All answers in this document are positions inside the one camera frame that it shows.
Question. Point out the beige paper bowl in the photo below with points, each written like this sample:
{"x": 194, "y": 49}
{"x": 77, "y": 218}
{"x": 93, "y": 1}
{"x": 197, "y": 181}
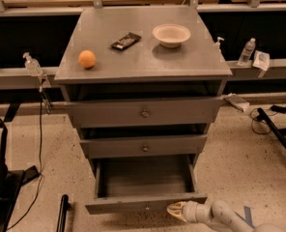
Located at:
{"x": 171, "y": 35}

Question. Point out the grey bottom drawer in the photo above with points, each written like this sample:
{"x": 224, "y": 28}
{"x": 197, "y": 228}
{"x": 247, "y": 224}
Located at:
{"x": 143, "y": 184}

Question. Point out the white box on rail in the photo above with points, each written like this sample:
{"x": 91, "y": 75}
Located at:
{"x": 238, "y": 102}

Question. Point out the grey middle drawer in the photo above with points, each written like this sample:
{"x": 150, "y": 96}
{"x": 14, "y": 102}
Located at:
{"x": 143, "y": 146}

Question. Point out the black stand base left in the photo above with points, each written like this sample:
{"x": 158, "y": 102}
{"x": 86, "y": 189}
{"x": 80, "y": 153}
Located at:
{"x": 10, "y": 181}

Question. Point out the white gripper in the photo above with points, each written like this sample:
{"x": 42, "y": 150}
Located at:
{"x": 192, "y": 210}

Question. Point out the white wipes packet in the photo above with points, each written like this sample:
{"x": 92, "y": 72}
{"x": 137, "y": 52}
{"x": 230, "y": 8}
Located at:
{"x": 261, "y": 60}

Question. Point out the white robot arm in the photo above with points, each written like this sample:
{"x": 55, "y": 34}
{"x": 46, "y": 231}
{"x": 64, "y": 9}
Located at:
{"x": 219, "y": 217}

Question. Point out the orange ball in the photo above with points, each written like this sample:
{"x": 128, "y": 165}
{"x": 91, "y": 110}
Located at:
{"x": 87, "y": 59}

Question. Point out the black bar bottom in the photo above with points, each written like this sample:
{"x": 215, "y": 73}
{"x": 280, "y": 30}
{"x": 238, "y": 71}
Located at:
{"x": 64, "y": 206}

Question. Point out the blue tape cross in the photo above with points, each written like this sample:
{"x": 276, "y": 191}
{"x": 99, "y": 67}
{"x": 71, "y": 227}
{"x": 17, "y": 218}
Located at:
{"x": 247, "y": 217}

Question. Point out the black snack bar packet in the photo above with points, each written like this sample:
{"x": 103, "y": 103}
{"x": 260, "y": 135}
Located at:
{"x": 126, "y": 41}

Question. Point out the clear sanitizer pump bottle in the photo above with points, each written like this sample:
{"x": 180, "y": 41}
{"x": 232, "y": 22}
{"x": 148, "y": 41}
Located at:
{"x": 32, "y": 65}

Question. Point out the black stand leg right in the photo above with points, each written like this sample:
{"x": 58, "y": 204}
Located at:
{"x": 279, "y": 133}

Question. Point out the small white pump bottle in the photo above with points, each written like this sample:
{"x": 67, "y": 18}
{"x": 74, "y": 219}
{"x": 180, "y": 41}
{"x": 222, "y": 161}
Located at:
{"x": 218, "y": 42}

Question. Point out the grey drawer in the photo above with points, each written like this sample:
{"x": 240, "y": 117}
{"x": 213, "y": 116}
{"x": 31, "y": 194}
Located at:
{"x": 143, "y": 146}
{"x": 143, "y": 184}
{"x": 143, "y": 112}

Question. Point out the clear plastic water bottle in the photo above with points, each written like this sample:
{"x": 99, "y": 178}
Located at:
{"x": 247, "y": 52}

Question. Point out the grey top drawer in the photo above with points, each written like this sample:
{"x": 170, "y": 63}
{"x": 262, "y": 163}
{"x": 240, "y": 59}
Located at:
{"x": 143, "y": 112}

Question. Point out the grey wooden drawer cabinet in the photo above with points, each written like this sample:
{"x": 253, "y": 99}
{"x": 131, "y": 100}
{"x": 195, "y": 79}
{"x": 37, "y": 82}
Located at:
{"x": 145, "y": 70}

